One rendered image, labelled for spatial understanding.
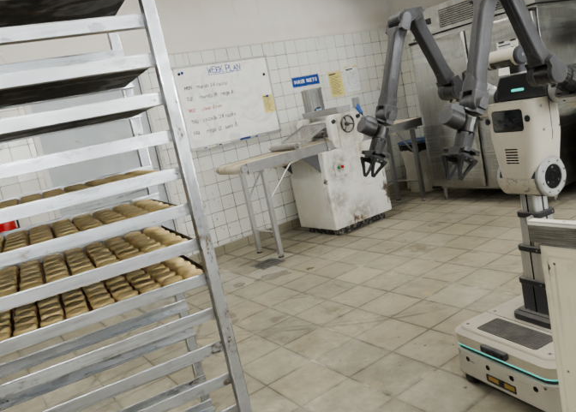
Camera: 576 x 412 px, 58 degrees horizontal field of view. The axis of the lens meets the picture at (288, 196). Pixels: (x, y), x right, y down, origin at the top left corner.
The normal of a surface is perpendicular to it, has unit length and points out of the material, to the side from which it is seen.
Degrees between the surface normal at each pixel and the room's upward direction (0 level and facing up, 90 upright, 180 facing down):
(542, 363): 30
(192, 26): 90
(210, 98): 90
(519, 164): 90
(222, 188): 90
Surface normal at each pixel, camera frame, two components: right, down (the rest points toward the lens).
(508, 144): -0.87, 0.25
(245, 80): 0.56, 0.02
